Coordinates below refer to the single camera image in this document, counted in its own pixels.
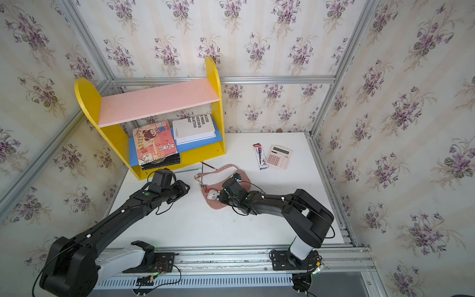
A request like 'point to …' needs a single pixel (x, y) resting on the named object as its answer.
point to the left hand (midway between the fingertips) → (191, 190)
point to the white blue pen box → (260, 156)
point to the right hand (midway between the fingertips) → (221, 195)
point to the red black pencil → (205, 164)
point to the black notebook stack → (167, 160)
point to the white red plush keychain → (213, 194)
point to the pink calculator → (278, 157)
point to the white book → (193, 130)
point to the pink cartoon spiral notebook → (154, 143)
